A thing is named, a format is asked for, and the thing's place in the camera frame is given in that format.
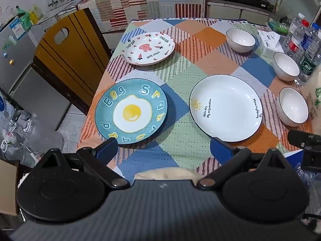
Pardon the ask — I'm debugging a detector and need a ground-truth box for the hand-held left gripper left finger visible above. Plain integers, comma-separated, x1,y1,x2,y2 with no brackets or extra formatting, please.
39,138,131,189

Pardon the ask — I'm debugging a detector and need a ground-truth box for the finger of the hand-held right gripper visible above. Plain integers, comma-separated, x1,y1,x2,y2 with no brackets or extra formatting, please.
287,130,321,154
284,149,321,174

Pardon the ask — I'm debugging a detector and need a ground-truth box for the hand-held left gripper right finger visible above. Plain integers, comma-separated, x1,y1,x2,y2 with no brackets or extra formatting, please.
197,137,291,190

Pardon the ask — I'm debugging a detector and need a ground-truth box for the blue fried egg plate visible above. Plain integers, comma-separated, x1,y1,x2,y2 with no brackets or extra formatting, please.
94,78,168,145

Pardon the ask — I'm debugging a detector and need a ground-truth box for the white sun print plate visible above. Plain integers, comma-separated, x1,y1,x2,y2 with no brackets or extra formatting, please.
189,74,263,142

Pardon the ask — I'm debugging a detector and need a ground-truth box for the white bowl dark rim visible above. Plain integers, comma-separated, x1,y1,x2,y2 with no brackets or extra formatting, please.
278,87,309,127
226,28,256,53
273,52,300,81

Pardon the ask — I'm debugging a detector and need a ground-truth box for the pink carrot print plate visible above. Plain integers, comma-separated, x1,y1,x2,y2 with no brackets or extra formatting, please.
121,32,175,66

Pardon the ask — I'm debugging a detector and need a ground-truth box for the clear plastic jug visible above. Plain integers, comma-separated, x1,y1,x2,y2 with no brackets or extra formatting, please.
300,71,321,131

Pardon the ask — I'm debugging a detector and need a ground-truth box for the beige cloth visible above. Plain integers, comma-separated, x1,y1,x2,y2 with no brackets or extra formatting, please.
134,167,199,182

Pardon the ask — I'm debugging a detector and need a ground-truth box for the green label water bottle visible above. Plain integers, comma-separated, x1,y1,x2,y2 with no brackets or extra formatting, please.
296,29,321,86

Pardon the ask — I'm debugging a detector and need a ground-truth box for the pile of clear plastic bags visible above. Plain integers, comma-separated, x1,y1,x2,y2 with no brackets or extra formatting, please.
0,90,64,161

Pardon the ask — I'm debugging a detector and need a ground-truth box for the brown wooden chair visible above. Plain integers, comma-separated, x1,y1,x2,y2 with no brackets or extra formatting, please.
31,7,113,116

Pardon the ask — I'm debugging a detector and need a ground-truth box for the colourful patchwork tablecloth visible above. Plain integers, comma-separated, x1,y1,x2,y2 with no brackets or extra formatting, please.
76,17,314,182

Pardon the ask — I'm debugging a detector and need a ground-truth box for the red label water bottle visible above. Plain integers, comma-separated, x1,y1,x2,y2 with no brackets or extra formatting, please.
286,19,309,57

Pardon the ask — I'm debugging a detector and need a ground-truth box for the blue label water bottle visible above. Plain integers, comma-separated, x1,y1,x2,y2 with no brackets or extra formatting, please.
300,22,320,57

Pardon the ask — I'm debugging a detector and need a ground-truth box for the white tissue pack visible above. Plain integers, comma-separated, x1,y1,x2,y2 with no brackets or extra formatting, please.
257,29,282,57

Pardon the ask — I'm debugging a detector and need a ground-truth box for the cardboard box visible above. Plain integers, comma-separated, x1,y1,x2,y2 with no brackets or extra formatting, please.
0,159,21,215

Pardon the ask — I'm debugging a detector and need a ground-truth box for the green plastic basket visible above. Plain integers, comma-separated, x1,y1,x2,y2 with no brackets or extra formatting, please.
267,17,290,35

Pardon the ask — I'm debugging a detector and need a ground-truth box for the white cap water bottle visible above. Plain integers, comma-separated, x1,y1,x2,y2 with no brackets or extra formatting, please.
283,12,306,49

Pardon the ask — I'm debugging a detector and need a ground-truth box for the grey fridge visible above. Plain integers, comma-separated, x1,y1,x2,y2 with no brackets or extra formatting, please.
0,15,74,131

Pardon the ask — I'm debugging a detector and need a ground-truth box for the cream kitchen cabinet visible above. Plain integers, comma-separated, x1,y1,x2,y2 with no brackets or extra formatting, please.
207,1,271,21

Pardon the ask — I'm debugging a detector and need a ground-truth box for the striped patchwork cover cloth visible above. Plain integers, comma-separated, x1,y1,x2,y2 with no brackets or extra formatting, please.
77,0,207,34

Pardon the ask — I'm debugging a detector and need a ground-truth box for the yellow liquid bottle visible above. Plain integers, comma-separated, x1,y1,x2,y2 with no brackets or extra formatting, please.
28,4,45,22

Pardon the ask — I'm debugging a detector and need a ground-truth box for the green detergent bottle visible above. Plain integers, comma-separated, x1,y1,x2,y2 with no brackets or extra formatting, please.
15,5,31,30

